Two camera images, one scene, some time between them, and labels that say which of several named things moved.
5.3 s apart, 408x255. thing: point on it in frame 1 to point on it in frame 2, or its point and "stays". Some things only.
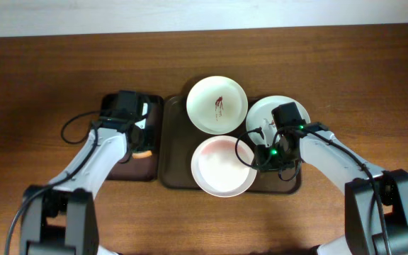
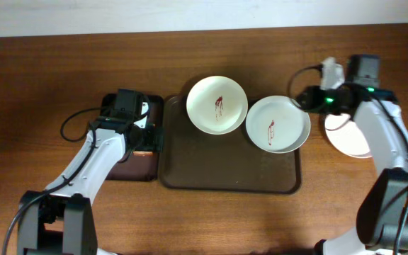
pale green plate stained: (262, 110) stays
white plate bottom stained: (217, 169) to (347, 135)
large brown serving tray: (179, 136) stays
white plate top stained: (217, 105) stays
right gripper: (260, 153) to (313, 93)
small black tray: (140, 117) stays
